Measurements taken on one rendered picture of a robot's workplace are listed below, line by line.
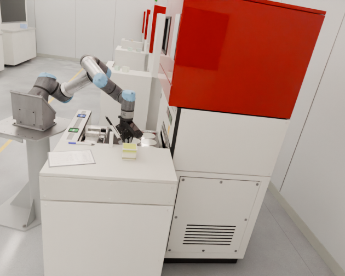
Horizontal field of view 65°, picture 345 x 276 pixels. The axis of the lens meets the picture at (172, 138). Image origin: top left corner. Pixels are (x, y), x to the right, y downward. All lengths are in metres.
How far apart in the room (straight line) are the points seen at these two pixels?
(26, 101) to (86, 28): 7.71
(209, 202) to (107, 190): 0.79
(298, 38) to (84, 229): 1.48
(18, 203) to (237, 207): 1.81
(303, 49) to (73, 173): 1.33
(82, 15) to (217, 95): 8.39
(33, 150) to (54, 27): 7.90
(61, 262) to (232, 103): 1.25
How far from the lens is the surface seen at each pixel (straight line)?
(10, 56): 7.99
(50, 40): 9.95
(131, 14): 9.53
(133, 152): 1.39
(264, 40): 1.56
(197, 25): 1.45
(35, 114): 2.07
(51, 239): 1.54
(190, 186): 1.75
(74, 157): 1.41
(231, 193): 1.86
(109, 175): 1.28
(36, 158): 2.23
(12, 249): 2.37
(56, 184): 1.33
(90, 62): 1.75
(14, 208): 2.71
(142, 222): 1.43
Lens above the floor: 1.65
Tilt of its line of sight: 23 degrees down
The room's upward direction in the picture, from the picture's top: 9 degrees clockwise
